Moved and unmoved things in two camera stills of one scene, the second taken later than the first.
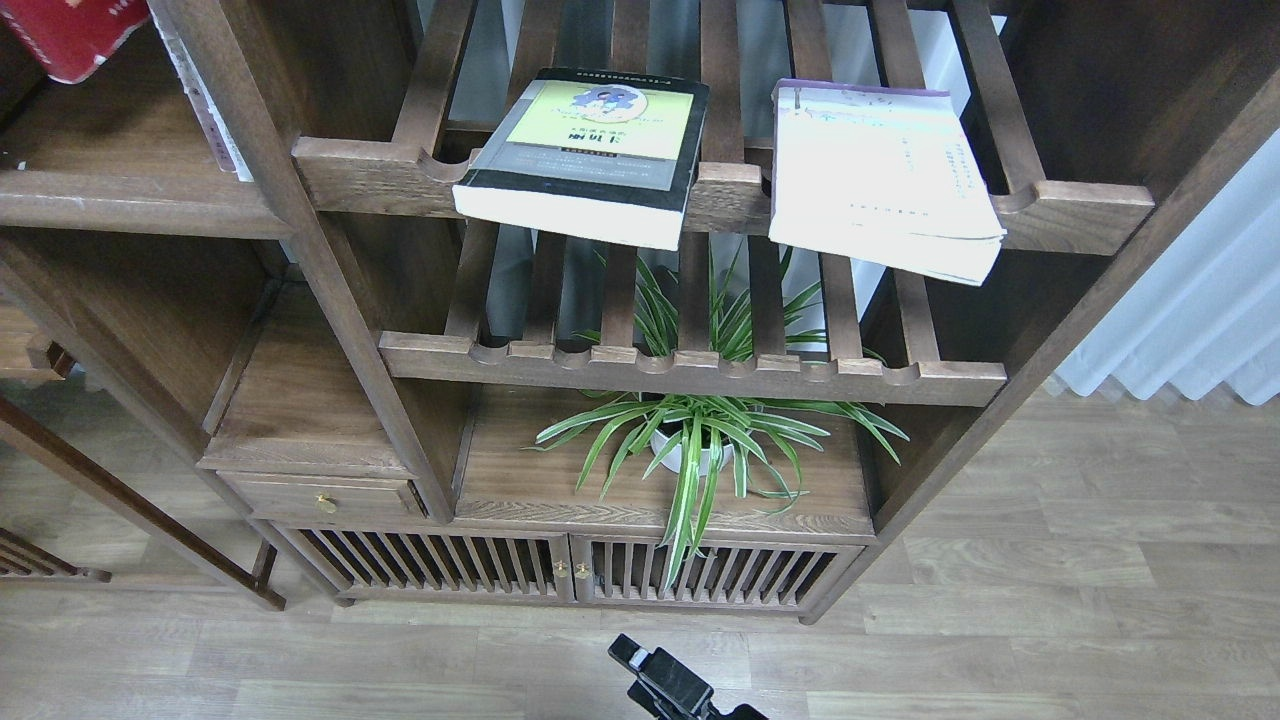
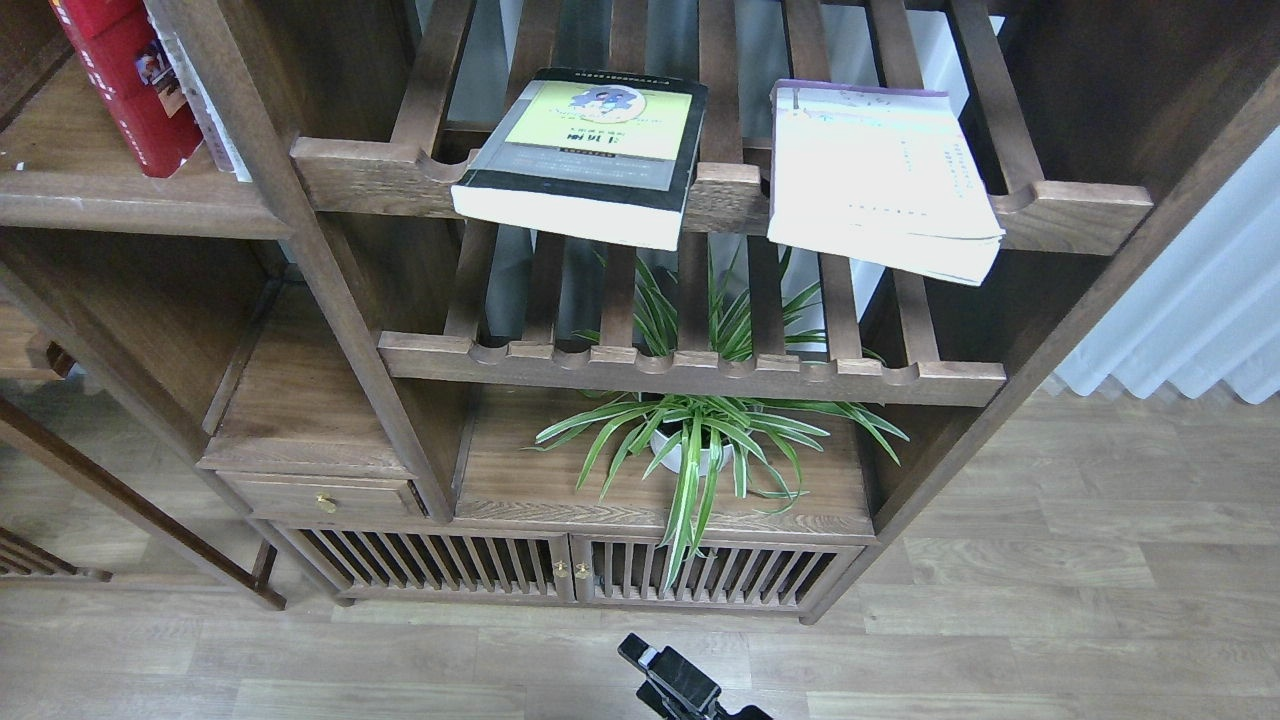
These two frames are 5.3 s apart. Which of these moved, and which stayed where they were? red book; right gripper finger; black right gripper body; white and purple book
Moved: red book
Stayed: white and purple book; right gripper finger; black right gripper body
